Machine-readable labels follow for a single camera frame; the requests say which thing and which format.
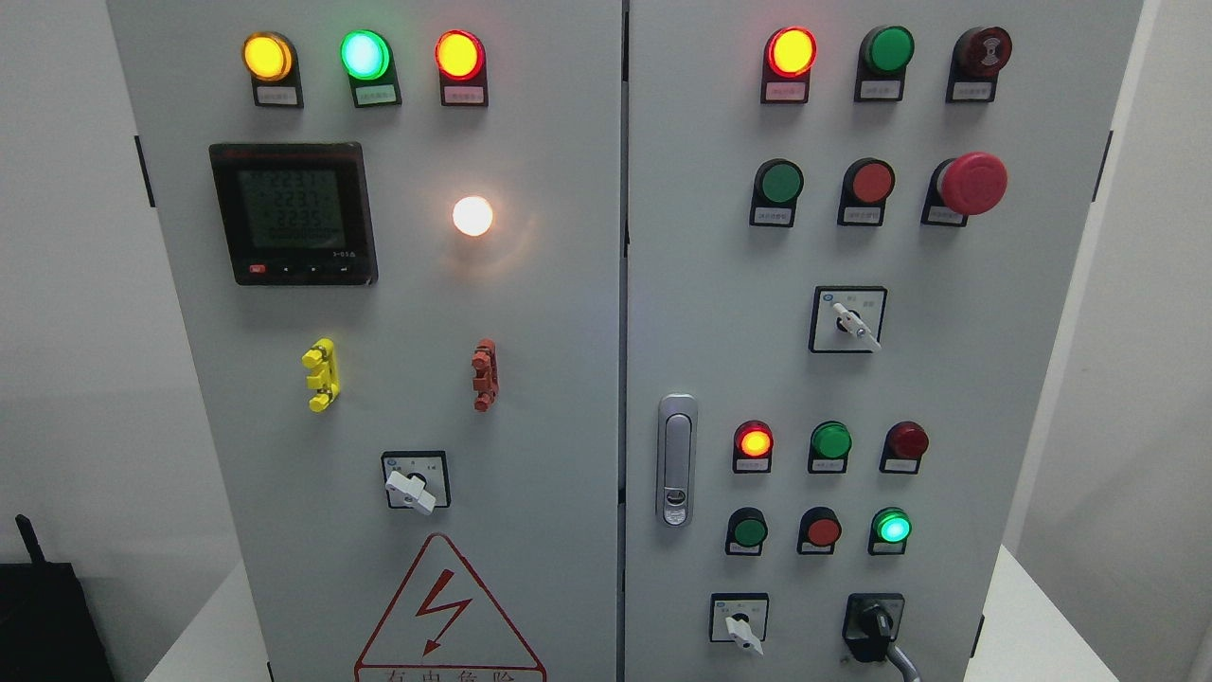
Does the black rotary knob switch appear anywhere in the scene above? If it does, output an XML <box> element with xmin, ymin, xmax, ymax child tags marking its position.
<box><xmin>844</xmin><ymin>594</ymin><xmax>905</xmax><ymax>663</ymax></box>

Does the red terminal clip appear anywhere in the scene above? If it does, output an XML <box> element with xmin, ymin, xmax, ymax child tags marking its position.
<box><xmin>471</xmin><ymin>338</ymin><xmax>501</xmax><ymax>413</ymax></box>

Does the red indicator lamp lower left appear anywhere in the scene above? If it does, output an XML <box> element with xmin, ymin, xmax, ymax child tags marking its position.
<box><xmin>732</xmin><ymin>420</ymin><xmax>774</xmax><ymax>474</ymax></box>

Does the red indicator lamp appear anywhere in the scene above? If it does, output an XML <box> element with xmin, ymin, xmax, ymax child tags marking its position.
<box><xmin>732</xmin><ymin>420</ymin><xmax>774</xmax><ymax>474</ymax></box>
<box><xmin>880</xmin><ymin>422</ymin><xmax>930</xmax><ymax>475</ymax></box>
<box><xmin>760</xmin><ymin>25</ymin><xmax>817</xmax><ymax>104</ymax></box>

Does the white glowing lamp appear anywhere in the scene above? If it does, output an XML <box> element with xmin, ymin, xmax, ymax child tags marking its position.
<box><xmin>451</xmin><ymin>195</ymin><xmax>496</xmax><ymax>237</ymax></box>

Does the green push button upper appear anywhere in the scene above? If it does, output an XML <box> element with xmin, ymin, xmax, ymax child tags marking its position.
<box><xmin>749</xmin><ymin>157</ymin><xmax>805</xmax><ymax>228</ymax></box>

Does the green push button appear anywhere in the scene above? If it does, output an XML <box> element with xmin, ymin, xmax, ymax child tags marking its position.
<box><xmin>749</xmin><ymin>157</ymin><xmax>805</xmax><ymax>228</ymax></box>
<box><xmin>724</xmin><ymin>508</ymin><xmax>770</xmax><ymax>556</ymax></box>
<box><xmin>867</xmin><ymin>508</ymin><xmax>914</xmax><ymax>556</ymax></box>

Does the green push button lower left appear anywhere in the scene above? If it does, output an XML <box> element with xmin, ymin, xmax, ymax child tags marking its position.
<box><xmin>724</xmin><ymin>508</ymin><xmax>770</xmax><ymax>556</ymax></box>

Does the grey left cabinet door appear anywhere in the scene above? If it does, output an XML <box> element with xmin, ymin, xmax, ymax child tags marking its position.
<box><xmin>108</xmin><ymin>1</ymin><xmax>623</xmax><ymax>681</ymax></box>

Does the grey cabinet door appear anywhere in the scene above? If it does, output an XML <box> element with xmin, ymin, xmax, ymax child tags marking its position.
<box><xmin>108</xmin><ymin>1</ymin><xmax>623</xmax><ymax>681</ymax></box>
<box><xmin>621</xmin><ymin>1</ymin><xmax>1143</xmax><ymax>681</ymax></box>

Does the green indicator lamp lower middle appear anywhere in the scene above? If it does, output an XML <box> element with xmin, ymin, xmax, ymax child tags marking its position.
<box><xmin>807</xmin><ymin>422</ymin><xmax>853</xmax><ymax>474</ymax></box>

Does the grey right cabinet door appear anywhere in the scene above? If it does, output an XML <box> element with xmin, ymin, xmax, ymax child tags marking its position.
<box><xmin>621</xmin><ymin>1</ymin><xmax>1143</xmax><ymax>681</ymax></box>

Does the red push button lower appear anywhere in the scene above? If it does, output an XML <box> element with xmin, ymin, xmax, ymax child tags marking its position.
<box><xmin>796</xmin><ymin>506</ymin><xmax>844</xmax><ymax>554</ymax></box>

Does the red push button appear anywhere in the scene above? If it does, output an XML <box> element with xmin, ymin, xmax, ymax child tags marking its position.
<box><xmin>837</xmin><ymin>157</ymin><xmax>896</xmax><ymax>227</ymax></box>
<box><xmin>796</xmin><ymin>506</ymin><xmax>844</xmax><ymax>554</ymax></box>

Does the yellow terminal clip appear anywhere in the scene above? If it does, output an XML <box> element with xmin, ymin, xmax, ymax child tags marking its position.
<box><xmin>301</xmin><ymin>337</ymin><xmax>341</xmax><ymax>413</ymax></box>

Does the red push button upper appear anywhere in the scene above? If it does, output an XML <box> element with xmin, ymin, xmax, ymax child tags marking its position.
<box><xmin>837</xmin><ymin>157</ymin><xmax>896</xmax><ymax>227</ymax></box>

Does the red indicator lamp lower right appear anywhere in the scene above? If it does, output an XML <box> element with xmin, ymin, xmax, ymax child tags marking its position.
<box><xmin>880</xmin><ymin>422</ymin><xmax>930</xmax><ymax>475</ymax></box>

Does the red indicator lamp left door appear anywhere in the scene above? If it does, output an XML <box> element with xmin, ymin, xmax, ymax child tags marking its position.
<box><xmin>436</xmin><ymin>29</ymin><xmax>488</xmax><ymax>107</ymax></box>

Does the red electric hazard sign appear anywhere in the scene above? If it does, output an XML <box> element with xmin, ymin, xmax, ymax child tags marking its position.
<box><xmin>354</xmin><ymin>532</ymin><xmax>548</xmax><ymax>681</ymax></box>

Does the black digital power meter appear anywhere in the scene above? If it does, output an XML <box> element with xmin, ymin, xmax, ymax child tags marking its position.
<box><xmin>208</xmin><ymin>141</ymin><xmax>378</xmax><ymax>286</ymax></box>

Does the green push button lower right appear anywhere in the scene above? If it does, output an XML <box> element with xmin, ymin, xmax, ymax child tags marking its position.
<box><xmin>867</xmin><ymin>508</ymin><xmax>914</xmax><ymax>556</ymax></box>

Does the red indicator lamp top right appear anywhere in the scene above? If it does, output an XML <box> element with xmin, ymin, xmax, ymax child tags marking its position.
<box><xmin>760</xmin><ymin>25</ymin><xmax>817</xmax><ymax>104</ymax></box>

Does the lit green indicator lamp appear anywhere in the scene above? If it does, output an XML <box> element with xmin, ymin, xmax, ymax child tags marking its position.
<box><xmin>339</xmin><ymin>29</ymin><xmax>401</xmax><ymax>108</ymax></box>

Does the red emergency stop button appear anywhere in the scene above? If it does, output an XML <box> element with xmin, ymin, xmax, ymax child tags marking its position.
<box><xmin>921</xmin><ymin>151</ymin><xmax>1010</xmax><ymax>227</ymax></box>

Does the green indicator lamp top right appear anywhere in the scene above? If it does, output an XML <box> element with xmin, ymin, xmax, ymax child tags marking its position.
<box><xmin>853</xmin><ymin>25</ymin><xmax>915</xmax><ymax>102</ymax></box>

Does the yellow indicator lamp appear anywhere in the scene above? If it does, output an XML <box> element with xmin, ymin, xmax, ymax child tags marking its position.
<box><xmin>242</xmin><ymin>31</ymin><xmax>304</xmax><ymax>108</ymax></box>

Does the dark red buzzer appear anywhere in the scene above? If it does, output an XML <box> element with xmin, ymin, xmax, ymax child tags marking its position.
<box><xmin>945</xmin><ymin>25</ymin><xmax>1013</xmax><ymax>103</ymax></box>

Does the black device with antenna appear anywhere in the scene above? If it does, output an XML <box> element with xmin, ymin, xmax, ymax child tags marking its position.
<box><xmin>1</xmin><ymin>514</ymin><xmax>114</xmax><ymax>681</ymax></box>

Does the silver door handle lock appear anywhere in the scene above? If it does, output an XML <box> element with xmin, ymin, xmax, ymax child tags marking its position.
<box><xmin>654</xmin><ymin>392</ymin><xmax>698</xmax><ymax>528</ymax></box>

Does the white selector switch left door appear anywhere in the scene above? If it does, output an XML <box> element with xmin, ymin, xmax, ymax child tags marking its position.
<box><xmin>381</xmin><ymin>449</ymin><xmax>451</xmax><ymax>515</ymax></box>

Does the white selector switch upper right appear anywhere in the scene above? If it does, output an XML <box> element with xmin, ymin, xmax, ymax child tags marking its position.
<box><xmin>808</xmin><ymin>285</ymin><xmax>888</xmax><ymax>353</ymax></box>

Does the white selector switch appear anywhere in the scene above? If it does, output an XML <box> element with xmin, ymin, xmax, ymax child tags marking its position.
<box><xmin>808</xmin><ymin>285</ymin><xmax>888</xmax><ymax>353</ymax></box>
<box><xmin>708</xmin><ymin>592</ymin><xmax>770</xmax><ymax>657</ymax></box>

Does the white selector switch bottom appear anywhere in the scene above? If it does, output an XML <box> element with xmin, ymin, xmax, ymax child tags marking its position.
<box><xmin>708</xmin><ymin>592</ymin><xmax>770</xmax><ymax>657</ymax></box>

